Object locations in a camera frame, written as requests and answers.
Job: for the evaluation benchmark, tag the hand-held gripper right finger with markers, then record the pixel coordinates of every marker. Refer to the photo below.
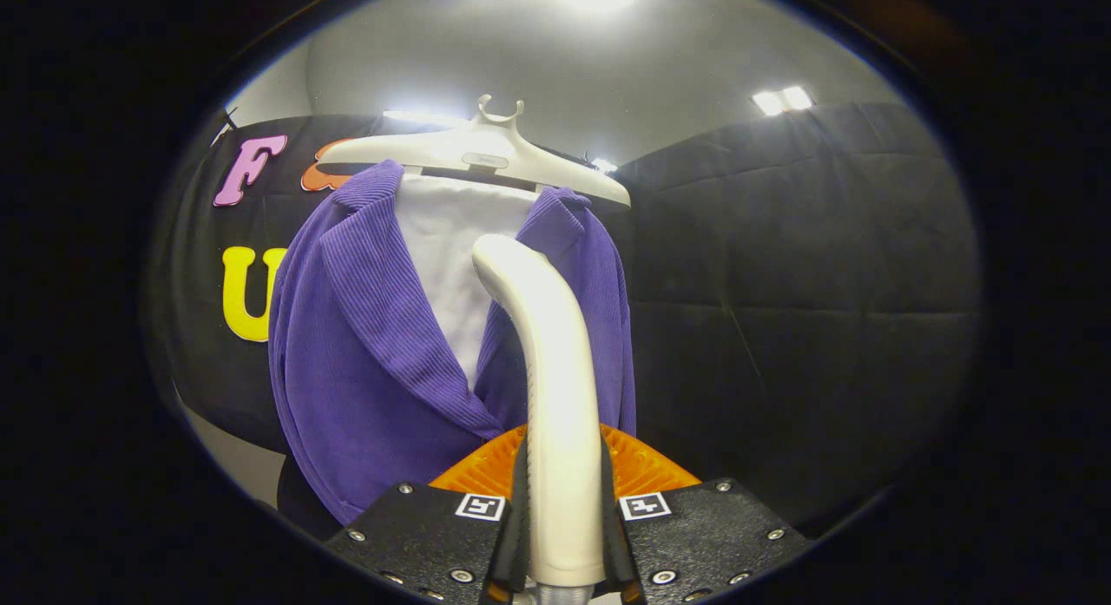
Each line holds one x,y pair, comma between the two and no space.
614,544

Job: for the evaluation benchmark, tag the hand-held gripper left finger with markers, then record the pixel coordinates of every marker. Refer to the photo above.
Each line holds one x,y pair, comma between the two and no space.
514,544

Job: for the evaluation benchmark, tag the white garment steamer head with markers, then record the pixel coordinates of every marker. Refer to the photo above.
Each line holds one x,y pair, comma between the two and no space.
560,397

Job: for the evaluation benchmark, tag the white clothes hanger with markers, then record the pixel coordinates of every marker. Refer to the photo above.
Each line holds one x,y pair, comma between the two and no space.
486,149

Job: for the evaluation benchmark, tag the grey cabinet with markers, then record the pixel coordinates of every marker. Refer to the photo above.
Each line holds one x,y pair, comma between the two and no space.
239,466

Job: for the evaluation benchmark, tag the ceiling light panel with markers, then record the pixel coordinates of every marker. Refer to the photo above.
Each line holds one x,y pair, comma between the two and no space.
425,116
781,100
603,165

